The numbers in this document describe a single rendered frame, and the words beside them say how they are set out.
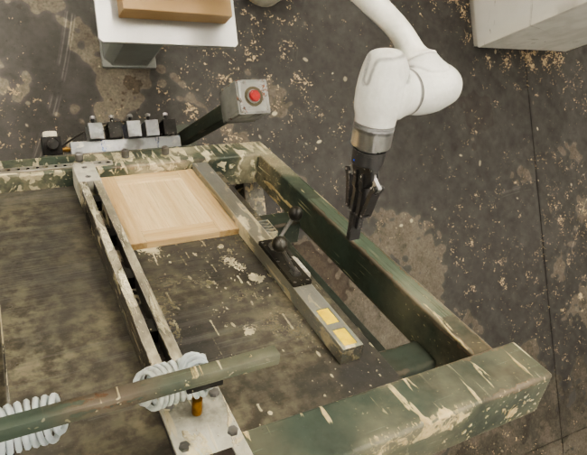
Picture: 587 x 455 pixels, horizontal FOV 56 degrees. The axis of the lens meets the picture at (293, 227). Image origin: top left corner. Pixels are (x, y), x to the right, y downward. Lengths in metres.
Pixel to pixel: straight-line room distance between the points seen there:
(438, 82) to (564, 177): 3.27
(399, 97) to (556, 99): 3.38
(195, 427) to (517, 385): 0.58
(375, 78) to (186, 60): 1.85
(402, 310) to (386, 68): 0.56
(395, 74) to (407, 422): 0.65
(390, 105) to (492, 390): 0.58
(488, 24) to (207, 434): 3.37
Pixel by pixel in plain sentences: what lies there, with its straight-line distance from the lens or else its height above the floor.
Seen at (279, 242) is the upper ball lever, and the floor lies 1.56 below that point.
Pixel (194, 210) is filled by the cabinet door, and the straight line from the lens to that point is 1.61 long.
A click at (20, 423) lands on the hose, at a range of 0.71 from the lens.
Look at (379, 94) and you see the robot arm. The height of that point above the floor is 1.76.
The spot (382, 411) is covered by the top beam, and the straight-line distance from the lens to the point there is 0.95.
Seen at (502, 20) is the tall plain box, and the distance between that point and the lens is 3.81.
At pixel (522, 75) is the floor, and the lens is 4.27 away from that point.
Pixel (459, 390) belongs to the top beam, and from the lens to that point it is 1.04.
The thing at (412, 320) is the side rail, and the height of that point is 1.64.
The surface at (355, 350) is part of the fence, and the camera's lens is 1.16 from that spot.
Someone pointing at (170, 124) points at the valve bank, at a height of 0.76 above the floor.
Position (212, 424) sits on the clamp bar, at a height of 1.87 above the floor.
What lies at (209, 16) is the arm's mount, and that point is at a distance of 2.10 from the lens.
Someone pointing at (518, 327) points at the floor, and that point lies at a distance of 4.11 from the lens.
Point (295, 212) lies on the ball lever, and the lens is 1.35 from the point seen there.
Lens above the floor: 2.66
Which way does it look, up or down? 63 degrees down
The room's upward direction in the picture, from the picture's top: 87 degrees clockwise
